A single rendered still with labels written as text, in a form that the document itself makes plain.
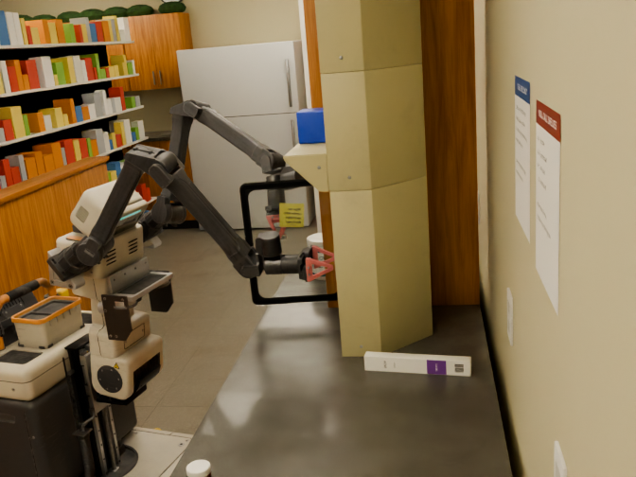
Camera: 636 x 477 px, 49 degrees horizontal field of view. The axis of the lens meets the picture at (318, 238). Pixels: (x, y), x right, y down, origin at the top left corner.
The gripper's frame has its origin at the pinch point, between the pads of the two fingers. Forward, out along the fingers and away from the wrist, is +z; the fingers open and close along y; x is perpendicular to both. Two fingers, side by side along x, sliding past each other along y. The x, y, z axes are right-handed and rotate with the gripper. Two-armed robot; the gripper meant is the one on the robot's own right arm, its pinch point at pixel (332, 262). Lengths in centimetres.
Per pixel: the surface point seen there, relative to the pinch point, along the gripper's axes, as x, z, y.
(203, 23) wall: -88, -199, 542
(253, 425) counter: 23, -14, -50
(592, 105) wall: -53, 47, -116
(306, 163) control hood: -31.6, -2.3, -13.6
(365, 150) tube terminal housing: -33.8, 13.3, -13.6
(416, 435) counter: 23, 24, -54
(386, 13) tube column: -67, 20, -8
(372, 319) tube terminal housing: 12.3, 11.8, -13.7
